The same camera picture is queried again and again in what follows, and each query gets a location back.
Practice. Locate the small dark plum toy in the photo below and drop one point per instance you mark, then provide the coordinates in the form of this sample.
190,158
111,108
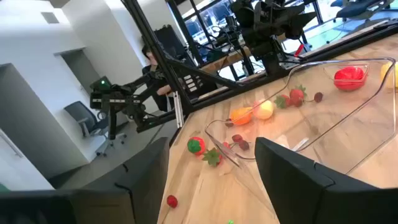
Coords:
237,137

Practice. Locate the yellow toy lemon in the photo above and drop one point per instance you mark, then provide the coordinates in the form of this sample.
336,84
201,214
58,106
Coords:
388,76

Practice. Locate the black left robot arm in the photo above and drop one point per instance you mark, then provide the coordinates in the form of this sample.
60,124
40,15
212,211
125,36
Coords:
267,53

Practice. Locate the white plastic strip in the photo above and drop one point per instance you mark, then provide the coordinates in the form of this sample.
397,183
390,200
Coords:
178,109

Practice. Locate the dark office chair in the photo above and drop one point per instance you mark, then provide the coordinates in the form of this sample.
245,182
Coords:
84,113

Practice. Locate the person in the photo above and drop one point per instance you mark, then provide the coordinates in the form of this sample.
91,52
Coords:
150,60

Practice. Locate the red toy apple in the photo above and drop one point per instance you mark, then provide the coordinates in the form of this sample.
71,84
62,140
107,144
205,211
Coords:
349,77

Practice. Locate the dark red toy cherry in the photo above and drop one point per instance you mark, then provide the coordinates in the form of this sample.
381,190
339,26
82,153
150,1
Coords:
229,123
244,145
317,97
172,201

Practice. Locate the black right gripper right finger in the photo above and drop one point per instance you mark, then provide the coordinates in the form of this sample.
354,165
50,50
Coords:
311,193

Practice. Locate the small toy strawberry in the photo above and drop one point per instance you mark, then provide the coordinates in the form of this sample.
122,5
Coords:
297,96
226,145
213,157
281,101

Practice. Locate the toy orange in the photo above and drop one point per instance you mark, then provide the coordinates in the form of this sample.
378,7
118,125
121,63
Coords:
241,115

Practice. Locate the black aluminium rig frame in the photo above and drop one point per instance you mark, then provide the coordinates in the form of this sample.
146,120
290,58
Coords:
149,40

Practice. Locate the large toy strawberry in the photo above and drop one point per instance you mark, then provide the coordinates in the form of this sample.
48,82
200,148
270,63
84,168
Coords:
196,145

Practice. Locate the black robot arm on stand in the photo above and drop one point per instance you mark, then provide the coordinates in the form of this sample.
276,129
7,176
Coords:
115,99

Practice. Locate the clear plastic container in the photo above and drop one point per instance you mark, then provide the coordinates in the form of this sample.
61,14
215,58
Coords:
311,130

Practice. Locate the pale toy peach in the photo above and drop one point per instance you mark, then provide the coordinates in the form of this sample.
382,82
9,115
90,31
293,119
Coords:
263,109

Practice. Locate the black monitor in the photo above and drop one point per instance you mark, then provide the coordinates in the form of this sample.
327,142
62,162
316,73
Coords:
169,40

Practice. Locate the grey wall vent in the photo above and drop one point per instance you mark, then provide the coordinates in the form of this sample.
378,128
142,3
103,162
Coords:
49,17

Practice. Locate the wooden background workbench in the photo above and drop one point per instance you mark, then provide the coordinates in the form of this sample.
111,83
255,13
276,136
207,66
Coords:
224,60

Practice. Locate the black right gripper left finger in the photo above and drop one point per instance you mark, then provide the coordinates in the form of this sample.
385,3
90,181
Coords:
130,193

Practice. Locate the small red object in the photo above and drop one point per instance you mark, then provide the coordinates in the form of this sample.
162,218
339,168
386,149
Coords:
299,49

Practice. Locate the black office chair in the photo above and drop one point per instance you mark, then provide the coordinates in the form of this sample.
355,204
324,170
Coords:
360,9

